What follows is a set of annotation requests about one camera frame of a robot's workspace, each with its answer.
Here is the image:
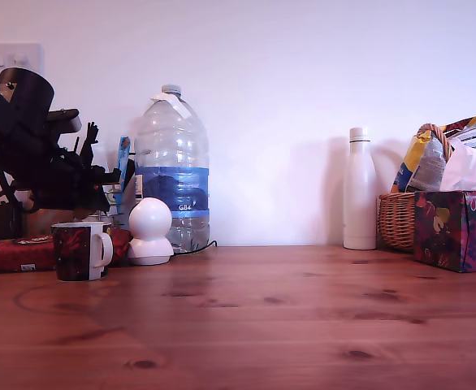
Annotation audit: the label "blue packet strip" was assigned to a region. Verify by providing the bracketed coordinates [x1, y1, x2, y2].
[115, 136, 132, 215]

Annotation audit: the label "black kitchen utensils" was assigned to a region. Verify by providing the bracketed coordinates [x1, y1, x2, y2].
[74, 121, 101, 168]

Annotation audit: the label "red wrapped snack packet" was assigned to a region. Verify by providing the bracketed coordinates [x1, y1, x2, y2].
[0, 228, 135, 274]

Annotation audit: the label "large clear water bottle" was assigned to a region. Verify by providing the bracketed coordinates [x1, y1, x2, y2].
[133, 84, 212, 255]

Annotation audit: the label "white metal bottle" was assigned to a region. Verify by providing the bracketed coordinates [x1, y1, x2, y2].
[342, 126, 379, 251]

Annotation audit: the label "yellow blue snack bag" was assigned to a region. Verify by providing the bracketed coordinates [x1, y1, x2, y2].
[391, 115, 476, 194]

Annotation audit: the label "floral tissue box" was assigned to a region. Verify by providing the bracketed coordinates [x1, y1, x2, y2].
[413, 189, 476, 274]

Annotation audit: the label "white plastic bag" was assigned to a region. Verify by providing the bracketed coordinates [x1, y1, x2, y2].
[438, 137, 476, 193]

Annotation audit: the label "wire kitchen tool rack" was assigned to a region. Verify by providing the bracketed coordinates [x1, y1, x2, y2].
[104, 183, 136, 228]

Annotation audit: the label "dark red mug white handle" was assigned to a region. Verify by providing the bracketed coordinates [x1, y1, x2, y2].
[50, 221, 115, 283]

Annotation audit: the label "small white round camera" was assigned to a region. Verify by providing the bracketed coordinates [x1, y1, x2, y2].
[127, 197, 175, 267]

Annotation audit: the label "grey gripper camera box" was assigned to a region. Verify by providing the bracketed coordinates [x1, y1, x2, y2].
[45, 107, 83, 134]

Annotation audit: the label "thin black cable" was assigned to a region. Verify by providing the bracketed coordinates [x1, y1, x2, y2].
[171, 240, 219, 256]

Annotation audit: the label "white wall light switch plate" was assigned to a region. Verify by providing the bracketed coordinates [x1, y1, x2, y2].
[0, 42, 45, 82]

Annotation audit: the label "wicker basket with handle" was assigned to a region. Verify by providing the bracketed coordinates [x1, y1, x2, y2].
[377, 123, 453, 254]

